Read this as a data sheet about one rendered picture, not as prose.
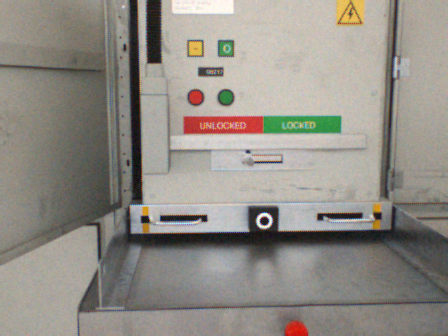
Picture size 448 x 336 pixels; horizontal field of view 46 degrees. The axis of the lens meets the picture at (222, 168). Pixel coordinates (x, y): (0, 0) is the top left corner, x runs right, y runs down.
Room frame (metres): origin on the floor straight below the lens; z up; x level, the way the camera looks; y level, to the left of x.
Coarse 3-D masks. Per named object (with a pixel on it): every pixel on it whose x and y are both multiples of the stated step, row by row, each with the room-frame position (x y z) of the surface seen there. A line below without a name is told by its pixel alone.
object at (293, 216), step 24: (144, 216) 1.05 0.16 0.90; (168, 216) 1.05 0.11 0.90; (192, 216) 1.05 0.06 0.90; (216, 216) 1.06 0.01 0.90; (240, 216) 1.06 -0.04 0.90; (288, 216) 1.06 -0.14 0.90; (312, 216) 1.07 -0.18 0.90; (336, 216) 1.07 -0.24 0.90; (360, 216) 1.07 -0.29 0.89; (384, 216) 1.08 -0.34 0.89
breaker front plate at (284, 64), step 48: (144, 0) 1.06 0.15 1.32; (240, 0) 1.07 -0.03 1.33; (288, 0) 1.08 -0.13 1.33; (336, 0) 1.08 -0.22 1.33; (384, 0) 1.09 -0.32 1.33; (144, 48) 1.06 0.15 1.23; (240, 48) 1.07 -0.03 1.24; (288, 48) 1.08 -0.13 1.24; (336, 48) 1.08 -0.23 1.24; (240, 96) 1.07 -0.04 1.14; (288, 96) 1.08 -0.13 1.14; (336, 96) 1.08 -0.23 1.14; (144, 192) 1.06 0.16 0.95; (192, 192) 1.07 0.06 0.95; (240, 192) 1.07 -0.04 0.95; (288, 192) 1.08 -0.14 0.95; (336, 192) 1.08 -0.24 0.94
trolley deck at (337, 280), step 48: (144, 240) 1.06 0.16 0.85; (192, 240) 1.06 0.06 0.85; (240, 240) 1.06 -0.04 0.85; (288, 240) 1.06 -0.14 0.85; (336, 240) 1.06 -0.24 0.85; (96, 288) 0.80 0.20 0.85; (144, 288) 0.80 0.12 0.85; (192, 288) 0.80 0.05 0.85; (240, 288) 0.80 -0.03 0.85; (288, 288) 0.80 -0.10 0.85; (336, 288) 0.80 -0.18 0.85; (384, 288) 0.80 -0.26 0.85; (432, 288) 0.80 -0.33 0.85
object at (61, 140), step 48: (0, 0) 1.01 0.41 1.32; (48, 0) 1.16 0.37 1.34; (96, 0) 1.36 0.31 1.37; (0, 48) 0.98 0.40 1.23; (48, 48) 1.12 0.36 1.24; (96, 48) 1.35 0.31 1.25; (0, 96) 1.00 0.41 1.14; (48, 96) 1.14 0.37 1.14; (96, 96) 1.34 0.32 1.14; (0, 144) 0.99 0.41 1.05; (48, 144) 1.13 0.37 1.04; (96, 144) 1.33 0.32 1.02; (0, 192) 0.98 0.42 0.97; (48, 192) 1.12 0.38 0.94; (96, 192) 1.32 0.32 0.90; (0, 240) 0.97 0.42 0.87; (48, 240) 1.07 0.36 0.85
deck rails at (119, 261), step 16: (128, 208) 1.07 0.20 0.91; (128, 224) 1.07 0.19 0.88; (400, 224) 1.04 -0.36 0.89; (416, 224) 0.97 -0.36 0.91; (112, 240) 0.84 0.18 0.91; (128, 240) 1.05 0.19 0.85; (384, 240) 1.05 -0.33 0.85; (400, 240) 1.04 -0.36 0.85; (416, 240) 0.96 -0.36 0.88; (432, 240) 0.90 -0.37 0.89; (112, 256) 0.84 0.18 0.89; (128, 256) 0.95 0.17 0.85; (400, 256) 0.96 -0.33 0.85; (416, 256) 0.95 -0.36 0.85; (432, 256) 0.90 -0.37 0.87; (112, 272) 0.83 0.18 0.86; (128, 272) 0.86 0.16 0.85; (432, 272) 0.86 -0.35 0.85; (112, 288) 0.79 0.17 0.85; (128, 288) 0.79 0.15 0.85; (112, 304) 0.73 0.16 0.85
